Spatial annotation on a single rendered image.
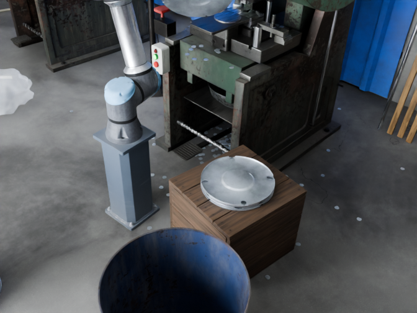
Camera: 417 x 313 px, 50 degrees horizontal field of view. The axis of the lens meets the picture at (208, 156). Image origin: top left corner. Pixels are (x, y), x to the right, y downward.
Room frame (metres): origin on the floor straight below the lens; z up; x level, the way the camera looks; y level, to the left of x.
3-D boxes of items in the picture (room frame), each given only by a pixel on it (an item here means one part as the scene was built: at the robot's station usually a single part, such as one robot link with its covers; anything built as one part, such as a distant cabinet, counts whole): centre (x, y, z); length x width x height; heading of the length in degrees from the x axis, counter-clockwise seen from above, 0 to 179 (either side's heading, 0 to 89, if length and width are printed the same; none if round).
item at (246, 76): (1.97, -0.44, 0.45); 0.92 x 0.12 x 0.90; 137
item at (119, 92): (1.51, 0.35, 0.62); 0.13 x 0.12 x 0.14; 151
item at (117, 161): (1.50, 0.35, 0.23); 0.19 x 0.19 x 0.45; 52
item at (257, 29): (1.83, -0.19, 0.75); 0.03 x 0.03 x 0.10; 47
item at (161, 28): (2.09, 0.23, 0.62); 0.10 x 0.06 x 0.20; 47
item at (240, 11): (2.04, -0.15, 0.76); 0.15 x 0.09 x 0.05; 47
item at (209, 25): (1.92, -0.03, 0.72); 0.25 x 0.14 x 0.14; 137
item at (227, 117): (2.05, -0.16, 0.31); 0.43 x 0.42 x 0.01; 47
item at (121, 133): (1.50, 0.35, 0.50); 0.15 x 0.15 x 0.10
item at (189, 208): (1.32, -0.12, 0.18); 0.40 x 0.38 x 0.35; 130
